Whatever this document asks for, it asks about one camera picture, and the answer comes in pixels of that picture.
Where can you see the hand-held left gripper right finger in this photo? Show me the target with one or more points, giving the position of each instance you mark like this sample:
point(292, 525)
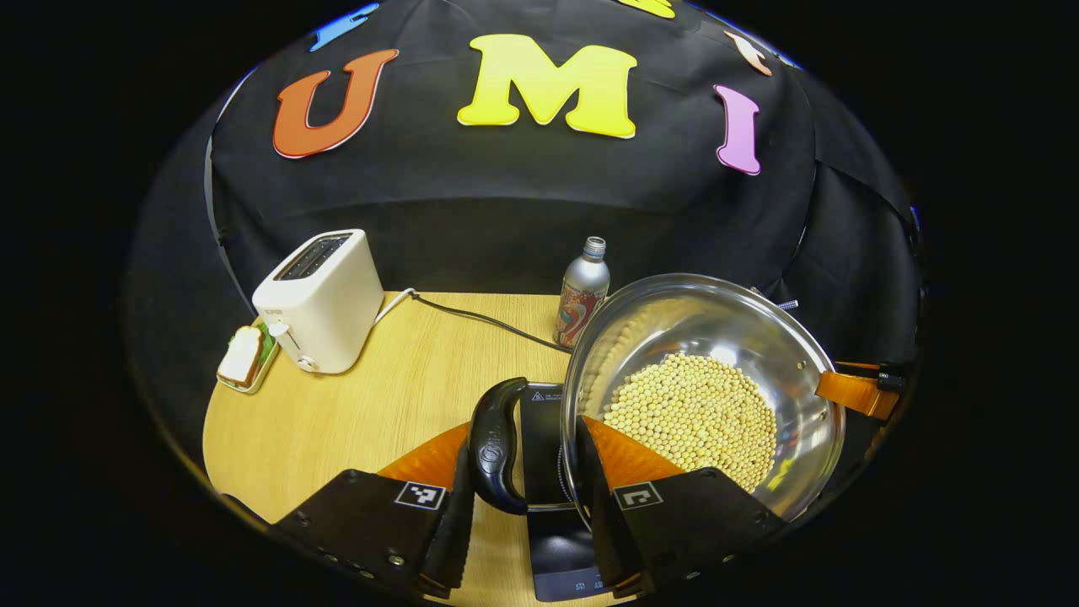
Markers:
point(603, 524)

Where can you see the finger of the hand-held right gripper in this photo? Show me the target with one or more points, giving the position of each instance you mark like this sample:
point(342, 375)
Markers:
point(853, 393)

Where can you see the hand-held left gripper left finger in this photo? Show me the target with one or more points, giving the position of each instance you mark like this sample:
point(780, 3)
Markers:
point(455, 539)

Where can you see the black induction cooktop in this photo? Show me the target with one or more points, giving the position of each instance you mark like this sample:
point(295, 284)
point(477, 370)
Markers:
point(556, 548)

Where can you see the stainless steel pot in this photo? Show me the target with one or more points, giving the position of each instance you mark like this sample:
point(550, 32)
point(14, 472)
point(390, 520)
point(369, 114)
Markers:
point(716, 320)

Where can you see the pile of soybeans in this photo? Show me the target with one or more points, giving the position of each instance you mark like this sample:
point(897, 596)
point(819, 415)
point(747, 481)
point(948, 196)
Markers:
point(691, 415)

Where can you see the silver drink bottle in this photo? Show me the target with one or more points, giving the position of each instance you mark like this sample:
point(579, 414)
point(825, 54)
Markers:
point(582, 291)

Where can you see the small green plate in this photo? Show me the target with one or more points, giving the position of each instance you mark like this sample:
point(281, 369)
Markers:
point(269, 361)

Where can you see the white toaster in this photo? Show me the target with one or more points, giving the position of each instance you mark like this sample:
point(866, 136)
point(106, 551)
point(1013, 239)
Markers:
point(324, 308)

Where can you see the bread slice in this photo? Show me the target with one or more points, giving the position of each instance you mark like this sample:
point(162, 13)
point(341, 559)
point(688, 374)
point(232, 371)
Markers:
point(242, 356)

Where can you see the black backdrop cloth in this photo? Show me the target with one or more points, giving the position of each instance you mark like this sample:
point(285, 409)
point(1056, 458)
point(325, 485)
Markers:
point(506, 194)

